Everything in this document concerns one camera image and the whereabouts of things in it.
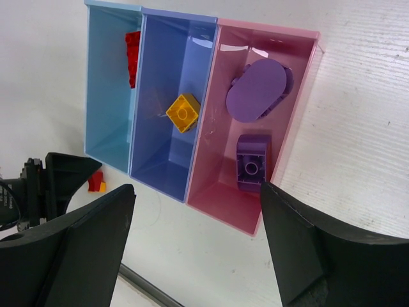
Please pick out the light blue container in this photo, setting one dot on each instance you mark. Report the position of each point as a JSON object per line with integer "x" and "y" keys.
{"x": 110, "y": 99}

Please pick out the purple lego piece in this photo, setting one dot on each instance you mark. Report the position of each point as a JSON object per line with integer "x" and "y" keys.
{"x": 261, "y": 87}

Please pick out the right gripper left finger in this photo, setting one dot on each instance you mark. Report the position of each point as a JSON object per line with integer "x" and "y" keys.
{"x": 72, "y": 260}

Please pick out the orange lego piece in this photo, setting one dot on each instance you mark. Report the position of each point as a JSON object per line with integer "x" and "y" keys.
{"x": 102, "y": 188}

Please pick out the small purple lego brick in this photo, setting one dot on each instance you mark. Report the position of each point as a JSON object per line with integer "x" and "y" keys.
{"x": 253, "y": 161}

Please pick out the small red lego piece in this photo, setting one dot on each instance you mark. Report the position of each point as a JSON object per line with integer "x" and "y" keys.
{"x": 95, "y": 180}

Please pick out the yellow lego piece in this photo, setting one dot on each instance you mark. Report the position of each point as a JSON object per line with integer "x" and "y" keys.
{"x": 184, "y": 112}

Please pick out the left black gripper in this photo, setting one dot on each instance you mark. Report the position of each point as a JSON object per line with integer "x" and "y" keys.
{"x": 22, "y": 198}

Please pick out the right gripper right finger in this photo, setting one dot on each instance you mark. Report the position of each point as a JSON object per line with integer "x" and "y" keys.
{"x": 322, "y": 261}

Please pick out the aluminium rail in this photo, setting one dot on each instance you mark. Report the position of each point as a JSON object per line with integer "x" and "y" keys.
{"x": 147, "y": 288}

